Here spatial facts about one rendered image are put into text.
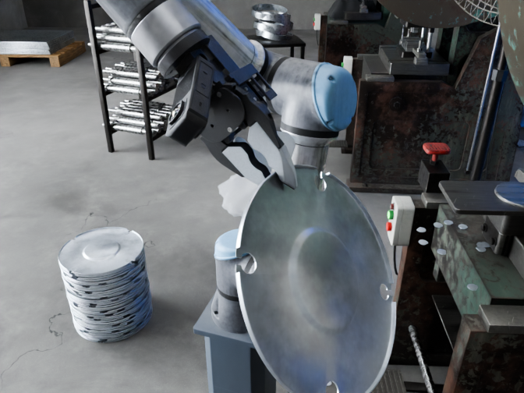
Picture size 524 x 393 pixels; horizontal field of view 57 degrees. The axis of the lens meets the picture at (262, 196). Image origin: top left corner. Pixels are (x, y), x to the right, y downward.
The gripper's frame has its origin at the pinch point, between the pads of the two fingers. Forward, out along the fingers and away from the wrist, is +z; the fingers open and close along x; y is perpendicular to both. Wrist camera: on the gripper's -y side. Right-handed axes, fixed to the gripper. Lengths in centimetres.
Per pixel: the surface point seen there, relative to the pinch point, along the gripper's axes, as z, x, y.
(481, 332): 51, 9, 33
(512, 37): 5.2, -26.0, 23.5
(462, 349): 53, 15, 34
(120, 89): -84, 171, 189
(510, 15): 2.8, -27.2, 23.4
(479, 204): 36, 0, 55
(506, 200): 40, -3, 59
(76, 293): -6, 124, 46
